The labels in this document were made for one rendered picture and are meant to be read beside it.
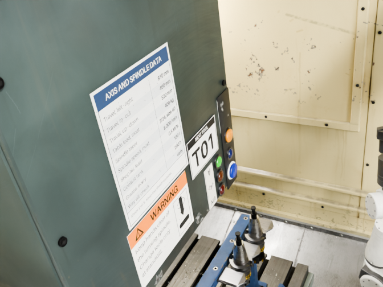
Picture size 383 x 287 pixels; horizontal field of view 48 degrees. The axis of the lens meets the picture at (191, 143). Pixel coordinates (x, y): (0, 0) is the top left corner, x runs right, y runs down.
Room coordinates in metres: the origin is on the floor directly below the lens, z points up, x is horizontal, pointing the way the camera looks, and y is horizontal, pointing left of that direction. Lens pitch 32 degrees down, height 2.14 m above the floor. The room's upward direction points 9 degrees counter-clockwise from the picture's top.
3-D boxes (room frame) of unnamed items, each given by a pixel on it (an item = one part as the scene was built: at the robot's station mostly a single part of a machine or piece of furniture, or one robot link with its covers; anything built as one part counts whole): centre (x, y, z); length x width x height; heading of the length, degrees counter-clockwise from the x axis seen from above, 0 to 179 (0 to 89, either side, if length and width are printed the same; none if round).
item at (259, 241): (0.93, -0.14, 1.21); 0.06 x 0.06 x 0.03
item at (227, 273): (0.79, -0.05, 1.21); 0.07 x 0.05 x 0.01; 56
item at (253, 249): (0.88, -0.11, 1.21); 0.07 x 0.05 x 0.01; 56
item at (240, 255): (0.84, -0.08, 1.26); 0.04 x 0.04 x 0.07
